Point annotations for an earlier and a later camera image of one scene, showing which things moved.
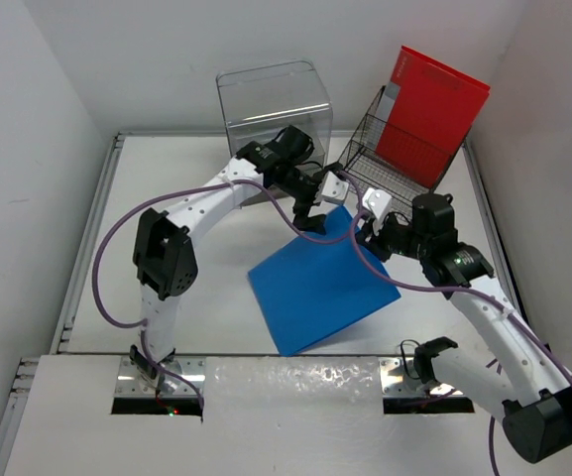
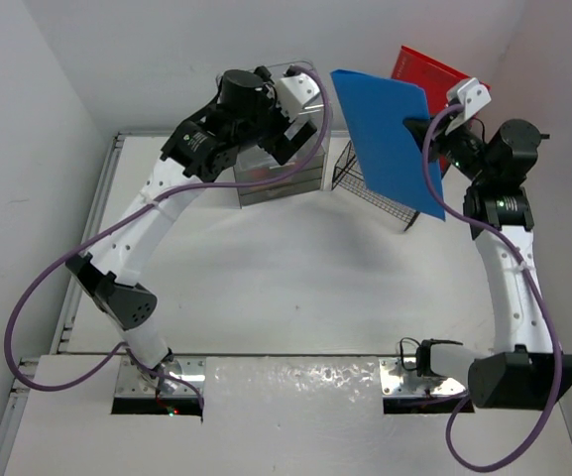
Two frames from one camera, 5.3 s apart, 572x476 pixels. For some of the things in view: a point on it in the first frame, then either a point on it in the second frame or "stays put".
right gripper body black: (400, 237) -> (466, 150)
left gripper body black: (299, 185) -> (268, 116)
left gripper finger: (313, 224) -> (298, 136)
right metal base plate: (400, 378) stays put
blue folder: (311, 291) -> (392, 161)
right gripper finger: (378, 247) -> (417, 128)
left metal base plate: (131, 383) stays put
